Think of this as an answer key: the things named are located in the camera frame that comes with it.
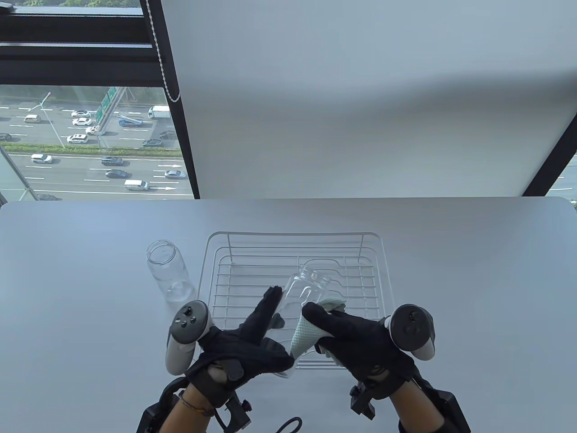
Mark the person's left hand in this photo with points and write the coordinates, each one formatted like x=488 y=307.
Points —
x=239 y=356

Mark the person's right hand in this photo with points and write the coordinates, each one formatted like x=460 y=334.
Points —
x=360 y=347

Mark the dark grey handheld controller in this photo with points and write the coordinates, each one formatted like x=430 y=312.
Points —
x=189 y=322
x=411 y=327

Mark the green fish scale cleaning cloth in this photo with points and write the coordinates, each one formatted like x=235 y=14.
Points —
x=304 y=336

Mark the clear glass water cup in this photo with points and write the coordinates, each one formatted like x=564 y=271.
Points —
x=306 y=288
x=169 y=270

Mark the person's left forearm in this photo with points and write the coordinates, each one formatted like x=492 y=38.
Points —
x=182 y=417

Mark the person's right forearm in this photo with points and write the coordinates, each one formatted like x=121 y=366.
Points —
x=417 y=410

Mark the white roller blind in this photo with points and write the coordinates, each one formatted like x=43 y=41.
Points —
x=360 y=90

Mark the black slanted window bar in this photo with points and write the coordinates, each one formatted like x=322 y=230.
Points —
x=552 y=167

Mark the green highway sign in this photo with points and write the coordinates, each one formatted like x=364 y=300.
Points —
x=107 y=101

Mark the black window frame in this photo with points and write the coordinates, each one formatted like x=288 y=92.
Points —
x=67 y=54

